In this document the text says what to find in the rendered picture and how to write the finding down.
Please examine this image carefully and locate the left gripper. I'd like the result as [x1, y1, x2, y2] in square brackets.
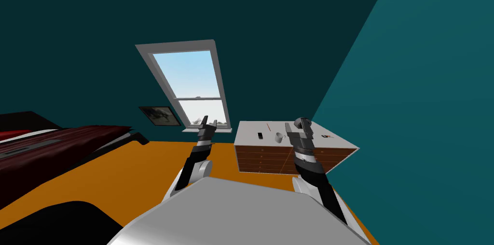
[196, 115, 218, 145]

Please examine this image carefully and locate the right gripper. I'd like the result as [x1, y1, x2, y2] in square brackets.
[284, 119, 315, 150]

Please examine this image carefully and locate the brown white-topped dresser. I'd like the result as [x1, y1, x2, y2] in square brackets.
[233, 120, 361, 177]

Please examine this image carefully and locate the white-framed window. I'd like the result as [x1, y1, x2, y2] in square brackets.
[135, 39, 233, 134]

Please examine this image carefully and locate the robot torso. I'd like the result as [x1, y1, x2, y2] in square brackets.
[107, 176, 372, 245]

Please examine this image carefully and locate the dark red bed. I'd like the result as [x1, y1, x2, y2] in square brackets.
[0, 110, 150, 211]

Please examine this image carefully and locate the dark framed wall picture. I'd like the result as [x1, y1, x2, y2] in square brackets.
[138, 106, 182, 127]

